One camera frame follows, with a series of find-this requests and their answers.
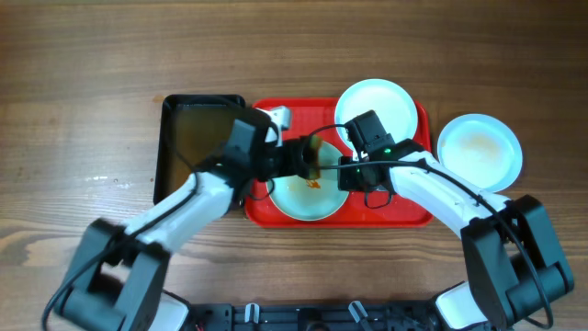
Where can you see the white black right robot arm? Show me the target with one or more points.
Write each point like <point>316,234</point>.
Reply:
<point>515,264</point>

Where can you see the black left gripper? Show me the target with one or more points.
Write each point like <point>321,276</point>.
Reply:
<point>288,164</point>

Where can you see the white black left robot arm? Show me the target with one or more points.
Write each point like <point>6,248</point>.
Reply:
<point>116,278</point>

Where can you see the black tray with water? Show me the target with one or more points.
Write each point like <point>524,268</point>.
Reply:
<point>191,128</point>

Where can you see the white plate with sauce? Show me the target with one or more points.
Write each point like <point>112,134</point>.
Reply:
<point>308,200</point>

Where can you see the yellow green sponge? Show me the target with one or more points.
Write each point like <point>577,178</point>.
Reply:
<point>310,156</point>

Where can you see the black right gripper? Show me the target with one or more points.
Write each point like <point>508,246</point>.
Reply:
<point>345,182</point>

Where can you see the red plastic tray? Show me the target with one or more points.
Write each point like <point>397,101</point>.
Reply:
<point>308,114</point>

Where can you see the cleaned white plate at side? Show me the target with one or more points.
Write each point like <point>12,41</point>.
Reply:
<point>482,150</point>

